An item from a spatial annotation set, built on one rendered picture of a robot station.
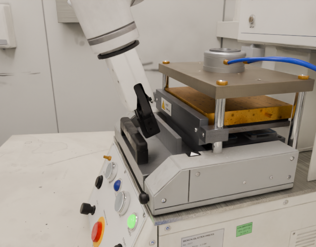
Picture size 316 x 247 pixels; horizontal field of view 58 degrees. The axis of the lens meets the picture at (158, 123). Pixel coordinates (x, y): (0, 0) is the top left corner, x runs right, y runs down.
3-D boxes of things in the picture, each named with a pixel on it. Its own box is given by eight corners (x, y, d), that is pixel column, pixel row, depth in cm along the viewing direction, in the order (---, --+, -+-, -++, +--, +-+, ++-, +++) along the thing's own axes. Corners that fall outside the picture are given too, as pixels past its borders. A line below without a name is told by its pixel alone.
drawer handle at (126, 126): (129, 133, 62) (128, 115, 61) (148, 163, 49) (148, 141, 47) (120, 134, 61) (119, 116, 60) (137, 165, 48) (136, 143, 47)
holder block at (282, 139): (227, 118, 72) (228, 108, 71) (283, 150, 54) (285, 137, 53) (166, 125, 67) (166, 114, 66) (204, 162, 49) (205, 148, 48)
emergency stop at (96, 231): (97, 234, 61) (104, 218, 60) (99, 247, 58) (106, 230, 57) (90, 233, 61) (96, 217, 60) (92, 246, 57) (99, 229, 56)
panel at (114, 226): (87, 206, 73) (114, 141, 70) (102, 312, 46) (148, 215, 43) (79, 204, 72) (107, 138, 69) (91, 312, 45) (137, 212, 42)
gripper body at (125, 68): (92, 48, 52) (115, 103, 57) (98, 54, 43) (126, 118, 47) (129, 33, 53) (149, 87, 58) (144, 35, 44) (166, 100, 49)
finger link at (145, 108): (124, 70, 48) (127, 85, 53) (145, 109, 45) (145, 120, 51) (131, 67, 48) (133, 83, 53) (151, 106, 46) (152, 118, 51)
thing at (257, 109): (229, 99, 70) (233, 60, 67) (296, 129, 51) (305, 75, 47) (164, 105, 65) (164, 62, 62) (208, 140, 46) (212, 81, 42)
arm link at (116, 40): (85, 38, 51) (92, 54, 52) (89, 41, 43) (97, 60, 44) (127, 21, 52) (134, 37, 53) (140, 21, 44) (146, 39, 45)
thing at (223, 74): (246, 94, 75) (251, 43, 71) (355, 135, 47) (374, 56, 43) (158, 101, 68) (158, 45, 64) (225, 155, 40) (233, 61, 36)
